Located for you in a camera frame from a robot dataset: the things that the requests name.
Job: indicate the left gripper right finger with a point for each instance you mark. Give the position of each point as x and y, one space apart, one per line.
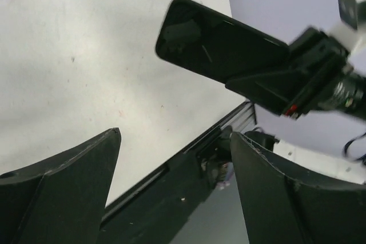
283 202

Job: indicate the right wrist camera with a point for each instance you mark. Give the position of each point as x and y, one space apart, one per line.
350 31

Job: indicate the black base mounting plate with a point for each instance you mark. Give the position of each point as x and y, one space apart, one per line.
156 208

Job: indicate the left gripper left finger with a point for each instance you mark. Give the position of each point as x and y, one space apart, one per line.
62 198

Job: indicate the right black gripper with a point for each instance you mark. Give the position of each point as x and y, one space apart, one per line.
320 60

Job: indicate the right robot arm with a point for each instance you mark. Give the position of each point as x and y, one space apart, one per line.
351 89

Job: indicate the black smartphone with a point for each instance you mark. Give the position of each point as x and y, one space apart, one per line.
214 45

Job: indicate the aluminium table frame rail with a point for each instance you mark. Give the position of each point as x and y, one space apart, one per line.
243 116

